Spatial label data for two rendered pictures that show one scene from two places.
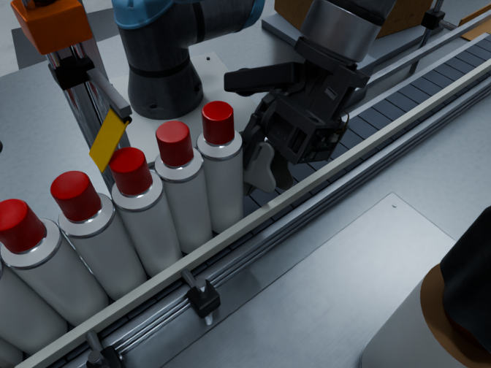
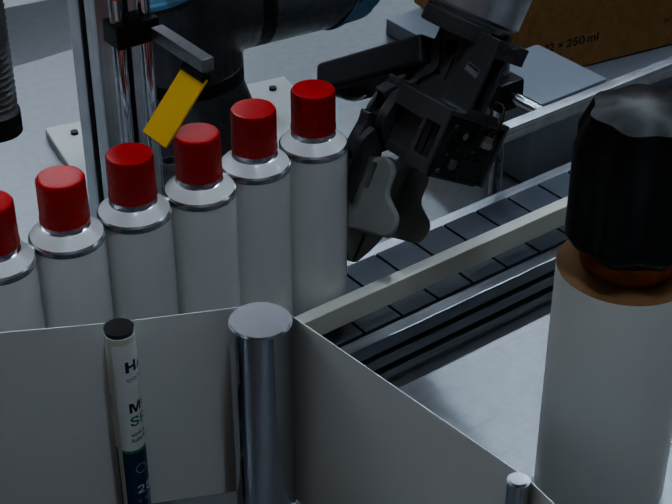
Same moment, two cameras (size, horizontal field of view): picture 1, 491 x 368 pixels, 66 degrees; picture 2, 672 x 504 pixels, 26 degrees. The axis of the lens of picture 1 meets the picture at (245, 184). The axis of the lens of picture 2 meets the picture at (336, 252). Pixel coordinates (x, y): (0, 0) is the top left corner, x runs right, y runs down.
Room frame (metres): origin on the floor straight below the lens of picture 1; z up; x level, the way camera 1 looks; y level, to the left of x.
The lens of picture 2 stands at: (-0.65, 0.00, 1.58)
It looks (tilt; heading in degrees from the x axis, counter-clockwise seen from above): 34 degrees down; 1
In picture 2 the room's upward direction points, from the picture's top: straight up
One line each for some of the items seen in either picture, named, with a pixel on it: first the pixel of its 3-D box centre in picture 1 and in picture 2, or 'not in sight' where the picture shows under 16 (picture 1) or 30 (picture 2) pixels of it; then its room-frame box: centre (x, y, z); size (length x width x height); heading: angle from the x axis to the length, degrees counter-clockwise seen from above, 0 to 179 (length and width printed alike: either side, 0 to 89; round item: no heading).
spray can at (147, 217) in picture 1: (148, 220); (203, 255); (0.23, 0.11, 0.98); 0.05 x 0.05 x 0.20
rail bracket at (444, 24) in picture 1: (434, 42); not in sight; (0.72, -0.39, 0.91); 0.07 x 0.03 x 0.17; 38
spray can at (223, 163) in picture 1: (222, 174); (314, 207); (0.30, 0.03, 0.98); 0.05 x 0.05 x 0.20
